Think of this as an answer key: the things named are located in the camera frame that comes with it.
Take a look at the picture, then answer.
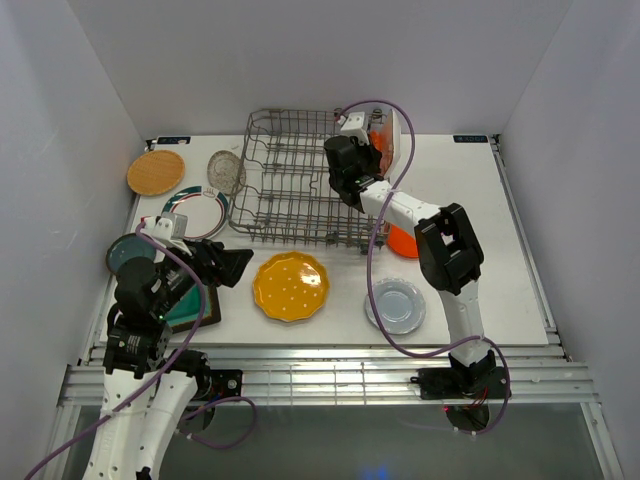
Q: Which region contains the white plate green rim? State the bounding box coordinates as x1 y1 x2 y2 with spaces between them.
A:
162 186 229 240

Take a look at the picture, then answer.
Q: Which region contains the speckled beige small plate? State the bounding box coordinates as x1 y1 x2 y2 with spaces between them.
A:
207 150 246 196

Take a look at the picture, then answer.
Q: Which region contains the teal square brown-rimmed plate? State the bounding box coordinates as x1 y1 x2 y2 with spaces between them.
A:
162 279 223 335

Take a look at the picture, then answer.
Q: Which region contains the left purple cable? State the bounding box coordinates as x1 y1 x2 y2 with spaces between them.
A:
24 223 259 480

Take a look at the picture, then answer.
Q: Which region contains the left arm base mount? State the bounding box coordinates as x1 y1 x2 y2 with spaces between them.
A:
192 369 244 402

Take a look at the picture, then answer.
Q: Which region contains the white rectangular plate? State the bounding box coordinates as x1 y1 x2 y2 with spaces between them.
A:
384 109 401 178

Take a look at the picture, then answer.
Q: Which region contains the dark teal round plate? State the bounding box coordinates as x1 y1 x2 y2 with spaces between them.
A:
105 233 156 275

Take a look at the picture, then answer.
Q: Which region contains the woven bamboo round plate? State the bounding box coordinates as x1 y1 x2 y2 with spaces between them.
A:
127 150 186 196

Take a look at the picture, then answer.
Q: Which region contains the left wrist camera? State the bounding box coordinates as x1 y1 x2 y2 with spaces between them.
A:
140 212 190 254

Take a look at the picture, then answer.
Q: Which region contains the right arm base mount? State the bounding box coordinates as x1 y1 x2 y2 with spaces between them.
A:
410 367 511 400

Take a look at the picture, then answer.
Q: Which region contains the orange round plate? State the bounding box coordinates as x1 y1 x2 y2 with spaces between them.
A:
370 124 394 176

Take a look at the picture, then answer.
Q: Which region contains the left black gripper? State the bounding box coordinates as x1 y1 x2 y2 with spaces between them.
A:
152 236 253 317

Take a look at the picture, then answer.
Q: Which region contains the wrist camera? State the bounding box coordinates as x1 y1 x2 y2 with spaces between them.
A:
140 212 190 254
337 112 370 146

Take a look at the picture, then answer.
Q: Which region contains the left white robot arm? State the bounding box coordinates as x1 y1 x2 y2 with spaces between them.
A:
84 240 254 479

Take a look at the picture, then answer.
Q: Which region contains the yellow dotted scalloped plate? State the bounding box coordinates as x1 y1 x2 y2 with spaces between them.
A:
252 251 330 323

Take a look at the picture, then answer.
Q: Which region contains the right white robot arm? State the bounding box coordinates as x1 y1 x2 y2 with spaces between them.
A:
324 136 509 399

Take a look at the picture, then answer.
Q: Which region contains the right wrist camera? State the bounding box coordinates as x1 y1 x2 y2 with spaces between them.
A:
337 112 370 146

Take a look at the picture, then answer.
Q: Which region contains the grey wire dish rack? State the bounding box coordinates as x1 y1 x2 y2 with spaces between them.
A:
228 108 375 254

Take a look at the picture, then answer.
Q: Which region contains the light blue scalloped plate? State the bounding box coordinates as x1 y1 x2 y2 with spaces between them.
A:
373 278 427 335

